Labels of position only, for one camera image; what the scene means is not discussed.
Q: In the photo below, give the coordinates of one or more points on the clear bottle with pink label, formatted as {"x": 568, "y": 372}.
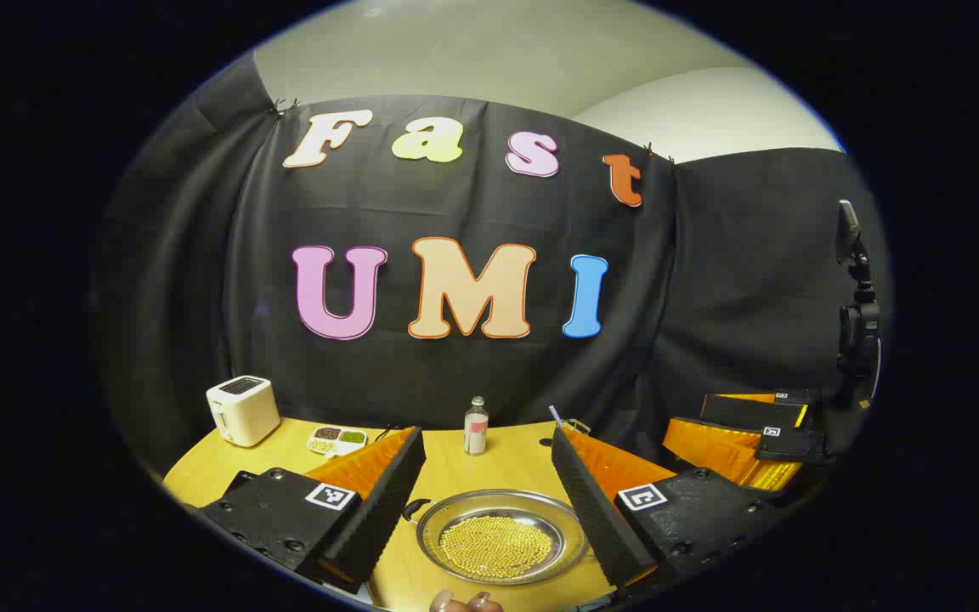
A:
{"x": 476, "y": 429}

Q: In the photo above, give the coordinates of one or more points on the white toaster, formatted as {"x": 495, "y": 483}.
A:
{"x": 243, "y": 412}

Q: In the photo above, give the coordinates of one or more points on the pile of soybeans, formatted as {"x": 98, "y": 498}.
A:
{"x": 496, "y": 548}

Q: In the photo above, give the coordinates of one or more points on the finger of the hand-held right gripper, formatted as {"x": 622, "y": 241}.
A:
{"x": 753, "y": 412}
{"x": 710, "y": 450}

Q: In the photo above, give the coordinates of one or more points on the white divided bean dish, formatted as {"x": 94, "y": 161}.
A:
{"x": 336, "y": 440}

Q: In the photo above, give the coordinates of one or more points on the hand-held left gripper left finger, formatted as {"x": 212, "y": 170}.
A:
{"x": 379, "y": 510}

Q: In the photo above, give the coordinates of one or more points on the striped straw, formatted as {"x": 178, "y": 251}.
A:
{"x": 556, "y": 415}

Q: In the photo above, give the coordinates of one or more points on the stainless steel pot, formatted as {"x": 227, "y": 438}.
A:
{"x": 498, "y": 503}

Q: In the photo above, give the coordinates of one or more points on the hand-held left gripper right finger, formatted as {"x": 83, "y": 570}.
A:
{"x": 596, "y": 518}

